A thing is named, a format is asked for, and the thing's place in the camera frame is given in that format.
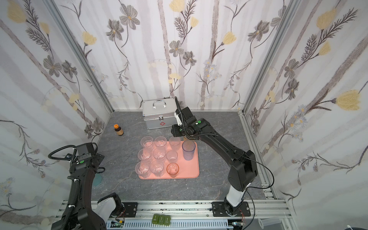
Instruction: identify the frosted white cup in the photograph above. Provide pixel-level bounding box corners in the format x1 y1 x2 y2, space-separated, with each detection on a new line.
169 137 181 151
166 150 178 163

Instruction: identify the teal plastic cup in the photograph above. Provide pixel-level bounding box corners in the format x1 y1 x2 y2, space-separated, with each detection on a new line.
93 173 102 187

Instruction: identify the clear glass two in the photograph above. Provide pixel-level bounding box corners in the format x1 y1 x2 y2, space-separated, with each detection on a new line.
154 136 167 150

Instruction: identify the clear glass four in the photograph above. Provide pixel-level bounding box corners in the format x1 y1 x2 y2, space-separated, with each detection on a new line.
152 148 166 162

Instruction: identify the clear glass one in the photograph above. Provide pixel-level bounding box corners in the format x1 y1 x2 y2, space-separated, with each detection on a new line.
140 136 155 150

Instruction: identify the pink plastic cup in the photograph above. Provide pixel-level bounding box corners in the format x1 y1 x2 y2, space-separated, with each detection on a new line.
166 163 179 178

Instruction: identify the clear glass six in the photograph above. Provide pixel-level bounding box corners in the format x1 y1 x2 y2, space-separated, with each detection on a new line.
150 161 165 177

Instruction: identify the clear glass three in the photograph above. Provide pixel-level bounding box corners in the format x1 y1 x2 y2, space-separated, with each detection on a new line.
138 149 152 161

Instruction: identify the clear glass five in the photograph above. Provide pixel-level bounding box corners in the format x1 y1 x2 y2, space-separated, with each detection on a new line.
135 161 151 178

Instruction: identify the blue plastic tumbler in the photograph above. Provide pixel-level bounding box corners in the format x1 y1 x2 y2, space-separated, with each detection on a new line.
182 140 196 161

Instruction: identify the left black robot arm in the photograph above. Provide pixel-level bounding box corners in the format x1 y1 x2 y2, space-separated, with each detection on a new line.
48 142 126 230

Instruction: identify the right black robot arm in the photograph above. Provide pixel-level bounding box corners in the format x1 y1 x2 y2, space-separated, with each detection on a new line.
171 107 269 215

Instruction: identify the pink plastic tray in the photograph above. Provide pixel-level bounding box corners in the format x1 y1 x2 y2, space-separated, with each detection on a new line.
139 141 199 180

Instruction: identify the silver aluminium case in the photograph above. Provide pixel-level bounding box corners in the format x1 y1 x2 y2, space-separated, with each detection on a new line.
142 98 178 130

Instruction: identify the brown bottle orange cap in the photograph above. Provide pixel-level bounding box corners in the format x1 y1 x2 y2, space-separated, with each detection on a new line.
114 124 124 136

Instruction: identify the green terminal block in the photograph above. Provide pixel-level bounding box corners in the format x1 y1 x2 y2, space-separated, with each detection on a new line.
151 214 171 226

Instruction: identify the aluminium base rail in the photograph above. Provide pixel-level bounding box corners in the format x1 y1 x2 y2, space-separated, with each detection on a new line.
54 200 294 230

